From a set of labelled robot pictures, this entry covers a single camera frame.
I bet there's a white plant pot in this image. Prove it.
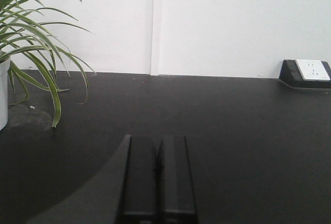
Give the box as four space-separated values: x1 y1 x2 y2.
0 57 10 130

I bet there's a white wall cable conduit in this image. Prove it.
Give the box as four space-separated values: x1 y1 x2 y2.
149 0 164 76

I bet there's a green spider plant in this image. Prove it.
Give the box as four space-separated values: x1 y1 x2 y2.
1 0 88 128

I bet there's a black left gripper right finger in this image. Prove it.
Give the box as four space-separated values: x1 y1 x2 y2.
158 136 198 223

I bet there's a white socket on black base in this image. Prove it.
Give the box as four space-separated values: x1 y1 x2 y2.
279 59 330 89

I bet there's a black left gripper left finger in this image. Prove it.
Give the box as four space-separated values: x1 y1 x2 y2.
121 136 157 223

